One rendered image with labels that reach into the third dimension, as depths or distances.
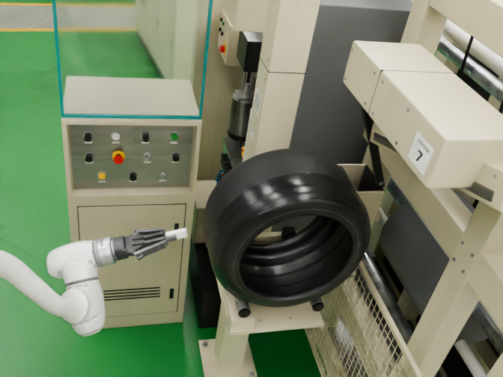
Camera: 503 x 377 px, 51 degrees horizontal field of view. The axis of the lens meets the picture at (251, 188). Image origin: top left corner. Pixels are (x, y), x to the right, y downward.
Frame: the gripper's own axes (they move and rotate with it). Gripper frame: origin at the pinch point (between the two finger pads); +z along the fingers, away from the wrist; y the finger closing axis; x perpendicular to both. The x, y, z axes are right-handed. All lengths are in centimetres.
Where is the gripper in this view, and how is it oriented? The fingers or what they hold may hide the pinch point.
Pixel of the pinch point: (177, 234)
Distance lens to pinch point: 174.8
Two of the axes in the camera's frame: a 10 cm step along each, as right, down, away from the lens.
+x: 1.2, 7.7, 6.3
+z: 9.7, -2.3, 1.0
